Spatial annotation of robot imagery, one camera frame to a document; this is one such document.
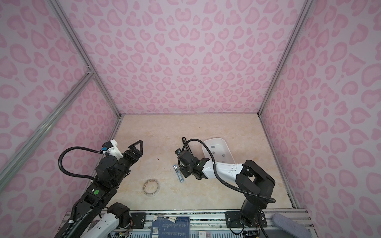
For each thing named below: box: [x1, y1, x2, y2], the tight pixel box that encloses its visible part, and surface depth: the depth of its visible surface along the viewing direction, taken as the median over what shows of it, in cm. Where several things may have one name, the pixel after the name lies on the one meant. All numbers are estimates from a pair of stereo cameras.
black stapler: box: [181, 136, 190, 150], surface depth 103 cm
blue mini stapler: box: [173, 164, 185, 183], surface depth 89 cm
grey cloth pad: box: [272, 213, 312, 238], surface depth 71 cm
